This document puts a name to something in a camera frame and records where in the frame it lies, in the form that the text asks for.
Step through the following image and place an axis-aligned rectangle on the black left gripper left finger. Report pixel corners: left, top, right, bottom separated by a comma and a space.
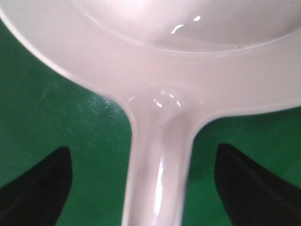
0, 146, 72, 226

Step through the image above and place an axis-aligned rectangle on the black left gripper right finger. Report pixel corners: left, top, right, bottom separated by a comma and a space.
214, 144, 301, 226

